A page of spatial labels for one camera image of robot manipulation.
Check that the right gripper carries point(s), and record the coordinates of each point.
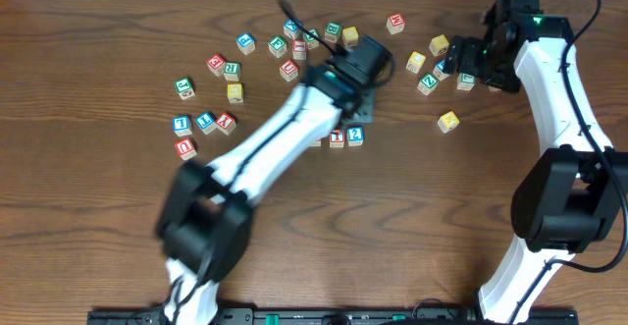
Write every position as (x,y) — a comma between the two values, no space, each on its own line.
(457,55)

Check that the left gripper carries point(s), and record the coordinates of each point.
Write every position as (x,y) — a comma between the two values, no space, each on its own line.
(365,110)

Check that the blue 2 block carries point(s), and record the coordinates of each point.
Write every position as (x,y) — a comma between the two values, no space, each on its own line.
(355,136)

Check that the red I block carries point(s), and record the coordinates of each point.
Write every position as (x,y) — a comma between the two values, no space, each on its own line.
(336,139)

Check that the red A block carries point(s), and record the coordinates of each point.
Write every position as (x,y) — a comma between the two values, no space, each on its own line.
(317,142)

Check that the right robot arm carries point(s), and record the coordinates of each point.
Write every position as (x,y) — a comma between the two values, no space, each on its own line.
(578,186)

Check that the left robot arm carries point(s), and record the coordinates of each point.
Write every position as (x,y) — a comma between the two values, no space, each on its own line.
(206,222)

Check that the green L block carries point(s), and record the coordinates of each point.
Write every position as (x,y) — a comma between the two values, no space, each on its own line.
(465,82)

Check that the blue 5 block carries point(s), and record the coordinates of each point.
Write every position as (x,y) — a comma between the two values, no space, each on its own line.
(439,71)

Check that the yellow block top right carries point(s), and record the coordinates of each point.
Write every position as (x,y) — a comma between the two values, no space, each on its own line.
(439,45)

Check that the green Z block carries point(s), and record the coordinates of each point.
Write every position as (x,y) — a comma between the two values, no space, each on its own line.
(427,84)

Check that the yellow block left of cluster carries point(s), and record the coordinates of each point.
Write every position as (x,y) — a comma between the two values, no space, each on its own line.
(415,62)

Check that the yellow block top centre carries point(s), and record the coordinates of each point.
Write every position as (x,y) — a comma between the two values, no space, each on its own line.
(350,37)

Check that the yellow K block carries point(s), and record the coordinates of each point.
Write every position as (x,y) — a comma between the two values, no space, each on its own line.
(448,122)

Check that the green N block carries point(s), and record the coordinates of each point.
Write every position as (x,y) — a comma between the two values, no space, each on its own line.
(311,39)

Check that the red U block centre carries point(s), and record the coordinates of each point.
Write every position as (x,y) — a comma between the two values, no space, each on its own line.
(288,70)

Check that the red u block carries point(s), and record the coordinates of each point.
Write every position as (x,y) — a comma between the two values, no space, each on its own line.
(186,149)
(288,70)

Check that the green B block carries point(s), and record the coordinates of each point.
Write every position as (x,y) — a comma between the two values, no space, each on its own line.
(332,32)

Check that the red H block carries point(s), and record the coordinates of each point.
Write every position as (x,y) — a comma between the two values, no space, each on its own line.
(299,50)

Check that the red M block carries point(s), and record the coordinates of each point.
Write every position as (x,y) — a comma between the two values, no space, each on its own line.
(396,23)

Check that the green F block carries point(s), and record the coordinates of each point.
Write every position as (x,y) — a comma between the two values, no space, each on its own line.
(278,46)

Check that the blue X block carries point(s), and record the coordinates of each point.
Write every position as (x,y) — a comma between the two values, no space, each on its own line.
(291,30)

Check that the yellow G block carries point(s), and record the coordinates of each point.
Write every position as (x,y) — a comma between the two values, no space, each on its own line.
(235,92)

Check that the blue P block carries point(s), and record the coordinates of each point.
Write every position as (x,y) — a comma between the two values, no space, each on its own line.
(246,43)

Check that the green R block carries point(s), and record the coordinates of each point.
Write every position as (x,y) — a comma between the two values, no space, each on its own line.
(232,71)

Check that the red Y block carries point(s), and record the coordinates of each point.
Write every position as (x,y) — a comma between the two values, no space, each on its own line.
(226,123)

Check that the blue T block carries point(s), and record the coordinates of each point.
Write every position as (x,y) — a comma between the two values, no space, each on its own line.
(206,123)

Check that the green J block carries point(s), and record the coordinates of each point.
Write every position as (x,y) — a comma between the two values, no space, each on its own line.
(184,88)

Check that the blue L block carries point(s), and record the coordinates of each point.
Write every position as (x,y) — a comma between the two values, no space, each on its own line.
(182,126)

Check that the red U block lower left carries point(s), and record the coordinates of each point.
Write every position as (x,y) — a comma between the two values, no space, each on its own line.
(186,149)

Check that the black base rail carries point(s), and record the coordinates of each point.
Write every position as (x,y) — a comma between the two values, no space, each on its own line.
(247,316)

